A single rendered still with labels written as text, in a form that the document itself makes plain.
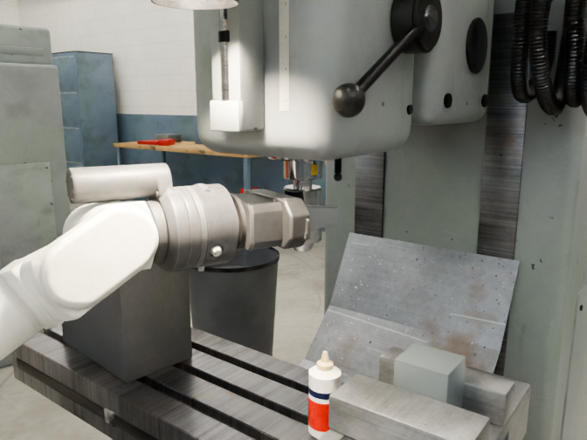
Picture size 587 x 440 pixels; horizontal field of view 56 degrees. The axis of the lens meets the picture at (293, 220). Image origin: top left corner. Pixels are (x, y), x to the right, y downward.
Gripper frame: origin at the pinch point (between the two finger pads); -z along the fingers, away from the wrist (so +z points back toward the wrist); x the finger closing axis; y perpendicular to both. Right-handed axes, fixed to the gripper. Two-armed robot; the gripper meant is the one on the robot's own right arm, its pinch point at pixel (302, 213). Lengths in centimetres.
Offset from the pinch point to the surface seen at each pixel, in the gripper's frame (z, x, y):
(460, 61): -19.6, -6.0, -18.4
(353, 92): 6.0, -16.3, -14.0
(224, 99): 12.3, -4.4, -13.4
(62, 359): 23, 35, 28
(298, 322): -145, 216, 122
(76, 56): -130, 710, -73
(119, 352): 16.8, 23.0, 23.1
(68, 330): 21, 40, 25
